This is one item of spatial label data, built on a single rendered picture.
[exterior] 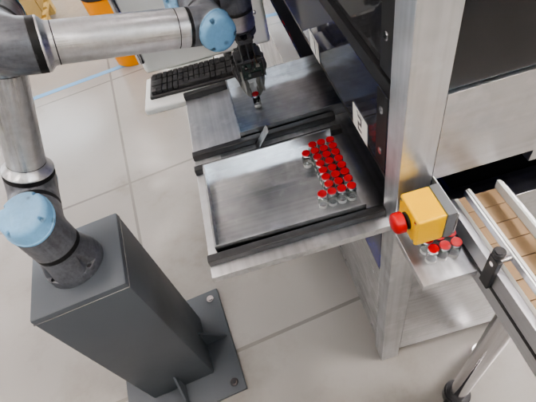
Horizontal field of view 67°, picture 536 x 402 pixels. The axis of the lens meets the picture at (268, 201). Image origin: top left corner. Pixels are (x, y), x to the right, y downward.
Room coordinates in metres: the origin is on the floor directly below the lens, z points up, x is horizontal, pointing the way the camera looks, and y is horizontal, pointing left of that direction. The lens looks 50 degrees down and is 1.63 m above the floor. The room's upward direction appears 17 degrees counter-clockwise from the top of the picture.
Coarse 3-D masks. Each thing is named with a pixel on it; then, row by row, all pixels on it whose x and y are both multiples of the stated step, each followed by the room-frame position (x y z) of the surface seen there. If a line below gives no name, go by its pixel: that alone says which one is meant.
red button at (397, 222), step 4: (396, 212) 0.40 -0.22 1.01; (400, 212) 0.40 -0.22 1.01; (392, 216) 0.40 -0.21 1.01; (396, 216) 0.39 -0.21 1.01; (400, 216) 0.39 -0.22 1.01; (392, 220) 0.39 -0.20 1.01; (396, 220) 0.39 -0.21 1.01; (400, 220) 0.38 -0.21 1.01; (404, 220) 0.38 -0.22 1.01; (392, 224) 0.39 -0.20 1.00; (396, 224) 0.38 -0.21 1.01; (400, 224) 0.38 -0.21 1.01; (404, 224) 0.38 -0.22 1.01; (392, 228) 0.38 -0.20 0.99; (396, 228) 0.38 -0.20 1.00; (400, 228) 0.37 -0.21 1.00; (404, 228) 0.37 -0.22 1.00; (396, 232) 0.37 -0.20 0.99; (400, 232) 0.37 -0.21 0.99; (404, 232) 0.37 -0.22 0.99
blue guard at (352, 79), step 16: (288, 0) 1.27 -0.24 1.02; (304, 0) 1.04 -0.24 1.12; (304, 16) 1.07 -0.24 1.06; (320, 16) 0.90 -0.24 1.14; (304, 32) 1.09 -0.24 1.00; (320, 32) 0.91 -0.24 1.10; (336, 32) 0.78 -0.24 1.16; (320, 48) 0.93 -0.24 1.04; (336, 48) 0.79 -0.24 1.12; (352, 48) 0.68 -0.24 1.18; (336, 64) 0.79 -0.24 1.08; (352, 64) 0.68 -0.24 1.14; (336, 80) 0.80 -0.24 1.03; (352, 80) 0.69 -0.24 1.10; (368, 80) 0.60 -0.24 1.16; (352, 96) 0.69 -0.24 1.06; (368, 96) 0.59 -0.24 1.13; (352, 112) 0.69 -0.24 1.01; (368, 112) 0.59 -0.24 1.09; (368, 128) 0.59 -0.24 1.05; (368, 144) 0.59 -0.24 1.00
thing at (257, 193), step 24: (288, 144) 0.77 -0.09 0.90; (216, 168) 0.77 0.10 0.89; (240, 168) 0.75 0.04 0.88; (264, 168) 0.73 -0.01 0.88; (288, 168) 0.71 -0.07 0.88; (312, 168) 0.68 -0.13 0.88; (216, 192) 0.70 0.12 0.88; (240, 192) 0.67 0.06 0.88; (264, 192) 0.65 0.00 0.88; (288, 192) 0.63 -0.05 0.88; (312, 192) 0.61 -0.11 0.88; (216, 216) 0.62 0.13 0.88; (240, 216) 0.60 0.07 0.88; (264, 216) 0.58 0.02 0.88; (288, 216) 0.56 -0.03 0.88; (312, 216) 0.54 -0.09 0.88; (336, 216) 0.51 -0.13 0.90; (216, 240) 0.54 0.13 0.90; (240, 240) 0.51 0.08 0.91
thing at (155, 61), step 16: (128, 0) 1.47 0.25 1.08; (144, 0) 1.47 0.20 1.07; (160, 0) 1.47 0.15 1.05; (256, 0) 1.45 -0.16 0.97; (256, 16) 1.45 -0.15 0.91; (256, 32) 1.45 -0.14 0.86; (192, 48) 1.46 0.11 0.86; (144, 64) 1.48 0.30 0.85; (160, 64) 1.47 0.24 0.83; (176, 64) 1.47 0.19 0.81
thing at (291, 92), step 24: (288, 72) 1.11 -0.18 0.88; (312, 72) 1.07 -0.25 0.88; (240, 96) 1.06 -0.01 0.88; (264, 96) 1.02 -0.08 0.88; (288, 96) 0.99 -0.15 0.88; (312, 96) 0.96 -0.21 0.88; (336, 96) 0.92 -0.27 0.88; (240, 120) 0.94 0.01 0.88; (264, 120) 0.91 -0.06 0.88; (288, 120) 0.85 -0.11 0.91
